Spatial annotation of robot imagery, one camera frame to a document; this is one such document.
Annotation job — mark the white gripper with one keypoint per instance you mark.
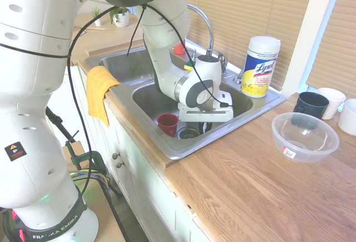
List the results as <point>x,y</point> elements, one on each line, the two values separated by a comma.
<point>205,116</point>

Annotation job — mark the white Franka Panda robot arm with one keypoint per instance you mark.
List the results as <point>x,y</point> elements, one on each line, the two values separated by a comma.
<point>33,100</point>

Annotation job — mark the metal sink drain strainer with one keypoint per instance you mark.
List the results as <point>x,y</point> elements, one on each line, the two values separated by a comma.
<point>188,133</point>

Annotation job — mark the stainless steel double sink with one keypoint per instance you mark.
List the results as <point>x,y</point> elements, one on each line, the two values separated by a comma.
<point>244,119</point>

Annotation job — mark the red cup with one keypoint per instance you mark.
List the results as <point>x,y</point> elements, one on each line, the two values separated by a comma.
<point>167,123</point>

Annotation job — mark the chrome side sprayer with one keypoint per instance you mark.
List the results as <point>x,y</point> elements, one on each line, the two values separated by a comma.
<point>238,78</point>

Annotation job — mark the yellow and green sponge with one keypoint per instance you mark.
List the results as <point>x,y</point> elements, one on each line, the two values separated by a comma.
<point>189,65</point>

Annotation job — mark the chrome soap dispenser knob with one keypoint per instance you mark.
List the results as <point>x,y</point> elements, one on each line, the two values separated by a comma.
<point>194,54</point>

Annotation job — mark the Lysol wipes canister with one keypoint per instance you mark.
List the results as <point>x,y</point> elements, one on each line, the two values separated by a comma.
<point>260,69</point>

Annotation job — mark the red spray bottle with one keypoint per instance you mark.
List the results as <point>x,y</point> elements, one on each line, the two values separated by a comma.
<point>178,49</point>

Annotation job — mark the round metal cabinet knob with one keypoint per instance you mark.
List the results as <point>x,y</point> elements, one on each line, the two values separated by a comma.
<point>120,165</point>
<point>114,156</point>

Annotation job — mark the chrome gooseneck faucet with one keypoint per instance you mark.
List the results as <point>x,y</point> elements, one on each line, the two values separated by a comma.
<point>207,27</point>

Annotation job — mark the clear plastic bowl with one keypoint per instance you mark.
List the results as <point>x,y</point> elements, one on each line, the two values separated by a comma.
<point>303,150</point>

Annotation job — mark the dark mug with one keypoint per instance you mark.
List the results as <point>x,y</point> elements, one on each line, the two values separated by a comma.
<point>311,104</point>

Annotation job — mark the yellow dish towel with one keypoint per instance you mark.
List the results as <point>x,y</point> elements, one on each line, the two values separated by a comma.
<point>97,91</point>

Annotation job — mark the green clamp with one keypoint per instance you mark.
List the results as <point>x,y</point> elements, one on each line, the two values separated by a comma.
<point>91,158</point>

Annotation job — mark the tan wooden window blind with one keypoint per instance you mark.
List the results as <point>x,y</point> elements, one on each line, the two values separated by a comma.
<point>244,8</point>
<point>336,44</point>

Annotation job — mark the white mug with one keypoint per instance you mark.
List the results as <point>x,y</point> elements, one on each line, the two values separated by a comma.
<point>347,119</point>
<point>335,100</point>

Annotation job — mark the trailing plant in white pot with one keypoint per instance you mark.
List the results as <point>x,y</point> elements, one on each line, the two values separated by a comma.
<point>121,19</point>

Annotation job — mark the thin wooden stick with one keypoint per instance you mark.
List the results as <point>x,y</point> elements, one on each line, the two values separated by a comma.
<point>96,28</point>

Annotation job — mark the small potted plant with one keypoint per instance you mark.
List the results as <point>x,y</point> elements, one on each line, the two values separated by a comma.
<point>97,18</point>

